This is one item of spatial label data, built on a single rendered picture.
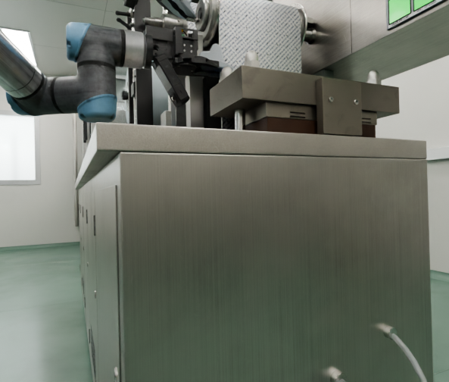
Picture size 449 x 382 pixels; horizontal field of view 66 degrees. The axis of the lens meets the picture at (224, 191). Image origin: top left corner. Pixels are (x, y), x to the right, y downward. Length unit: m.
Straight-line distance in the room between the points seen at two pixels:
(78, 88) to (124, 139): 0.28
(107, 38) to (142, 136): 0.32
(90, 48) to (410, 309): 0.83
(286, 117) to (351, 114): 0.14
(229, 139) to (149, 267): 0.23
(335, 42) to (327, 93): 0.33
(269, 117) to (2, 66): 0.48
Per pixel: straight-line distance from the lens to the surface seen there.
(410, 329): 0.85
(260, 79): 0.68
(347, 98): 0.77
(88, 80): 0.76
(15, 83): 0.77
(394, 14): 0.92
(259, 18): 0.98
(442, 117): 3.65
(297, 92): 0.72
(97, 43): 0.78
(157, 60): 0.81
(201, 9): 0.99
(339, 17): 1.06
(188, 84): 0.93
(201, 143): 0.54
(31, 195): 6.35
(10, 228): 6.40
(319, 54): 1.10
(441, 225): 3.63
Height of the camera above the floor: 0.80
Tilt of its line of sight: level
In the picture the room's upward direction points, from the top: 1 degrees counter-clockwise
